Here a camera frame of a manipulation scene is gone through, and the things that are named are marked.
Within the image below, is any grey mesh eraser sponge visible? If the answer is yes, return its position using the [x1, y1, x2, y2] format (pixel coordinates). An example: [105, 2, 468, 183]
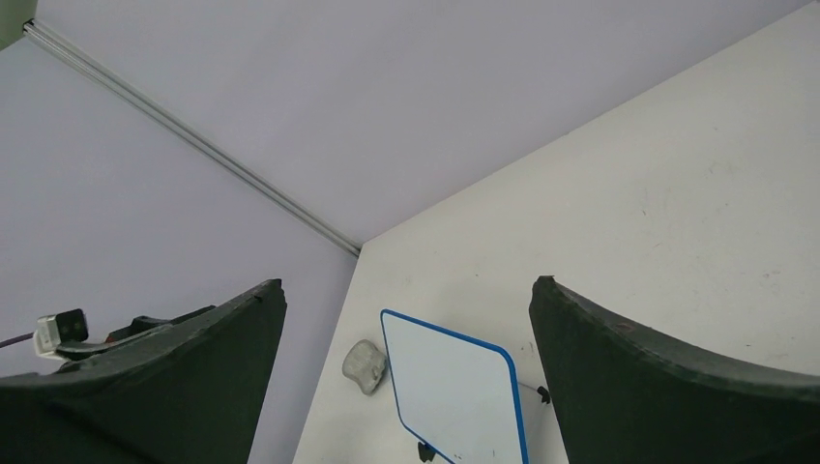
[341, 339, 388, 396]

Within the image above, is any blue framed whiteboard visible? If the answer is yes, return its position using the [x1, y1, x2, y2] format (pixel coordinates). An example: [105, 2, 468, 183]
[380, 309, 551, 463]

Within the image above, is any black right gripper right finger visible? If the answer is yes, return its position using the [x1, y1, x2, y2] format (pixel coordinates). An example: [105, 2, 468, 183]
[529, 275, 819, 463]

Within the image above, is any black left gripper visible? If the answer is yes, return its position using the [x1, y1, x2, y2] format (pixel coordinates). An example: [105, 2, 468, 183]
[33, 304, 216, 374]

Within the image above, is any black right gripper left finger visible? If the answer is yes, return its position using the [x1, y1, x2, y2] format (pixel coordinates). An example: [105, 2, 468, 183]
[1, 279, 287, 463]

